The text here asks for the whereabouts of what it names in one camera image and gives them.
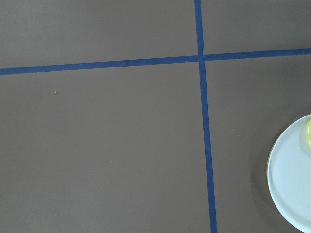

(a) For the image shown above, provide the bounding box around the white round plate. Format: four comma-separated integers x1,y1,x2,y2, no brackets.
266,115,311,233

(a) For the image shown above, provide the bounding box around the yellow plastic spoon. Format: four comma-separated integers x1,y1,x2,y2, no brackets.
305,119,311,151

